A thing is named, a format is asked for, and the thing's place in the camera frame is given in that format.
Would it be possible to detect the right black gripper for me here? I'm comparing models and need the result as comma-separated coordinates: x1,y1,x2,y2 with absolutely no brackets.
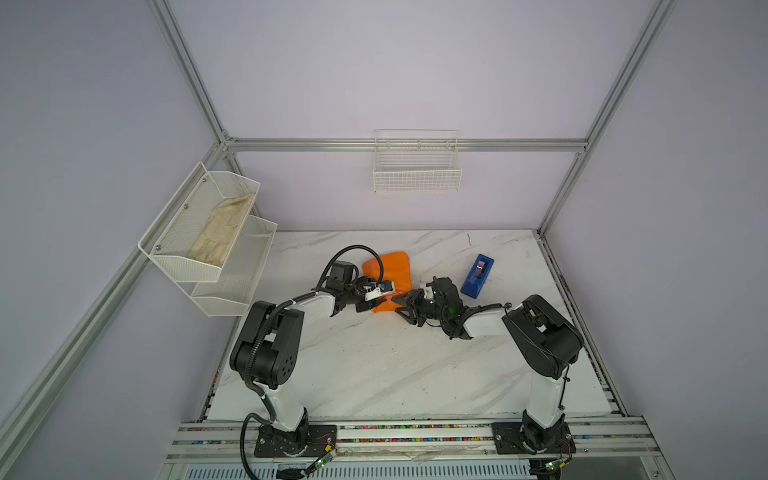
385,290,446,327

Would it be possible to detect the yellow orange wrapping paper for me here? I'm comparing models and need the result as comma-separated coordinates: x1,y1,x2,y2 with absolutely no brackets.
373,251,413,313

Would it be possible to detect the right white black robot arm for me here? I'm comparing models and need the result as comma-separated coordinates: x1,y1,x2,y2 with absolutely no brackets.
392,277,584,429

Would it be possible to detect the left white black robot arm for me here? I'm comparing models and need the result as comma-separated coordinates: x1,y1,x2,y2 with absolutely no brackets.
229,261,395,432

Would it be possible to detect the blue tape dispenser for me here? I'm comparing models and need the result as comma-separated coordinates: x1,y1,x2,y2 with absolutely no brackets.
460,254,495,299

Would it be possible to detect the lower white mesh shelf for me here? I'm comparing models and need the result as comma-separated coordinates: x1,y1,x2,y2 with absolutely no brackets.
191,215,278,317

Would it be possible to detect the white mesh shelf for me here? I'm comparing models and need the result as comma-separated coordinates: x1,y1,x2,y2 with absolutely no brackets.
138,164,260,283
191,215,278,317

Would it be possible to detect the beige cloth in shelf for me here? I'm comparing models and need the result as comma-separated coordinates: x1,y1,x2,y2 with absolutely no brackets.
187,194,255,267

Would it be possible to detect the upper white mesh shelf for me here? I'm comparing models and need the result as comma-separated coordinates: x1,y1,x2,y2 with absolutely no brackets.
138,164,260,283

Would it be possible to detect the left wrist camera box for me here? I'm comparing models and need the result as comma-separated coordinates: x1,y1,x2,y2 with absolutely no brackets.
364,280,395,301

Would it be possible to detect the white wire wall basket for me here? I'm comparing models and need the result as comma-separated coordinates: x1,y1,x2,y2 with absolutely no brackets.
373,129,463,194

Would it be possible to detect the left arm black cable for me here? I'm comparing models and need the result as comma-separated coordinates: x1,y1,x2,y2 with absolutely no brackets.
238,244,385,480

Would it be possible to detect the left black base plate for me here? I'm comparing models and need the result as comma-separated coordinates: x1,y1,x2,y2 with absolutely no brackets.
252,424,338,458

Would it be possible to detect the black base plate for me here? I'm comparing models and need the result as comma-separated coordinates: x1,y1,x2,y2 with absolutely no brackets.
491,419,576,455
252,424,338,458

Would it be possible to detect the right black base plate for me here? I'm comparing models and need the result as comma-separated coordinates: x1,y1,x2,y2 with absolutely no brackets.
491,419,576,455

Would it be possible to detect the aluminium frame rail front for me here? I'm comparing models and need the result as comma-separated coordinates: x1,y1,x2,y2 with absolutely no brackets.
165,416,661,463

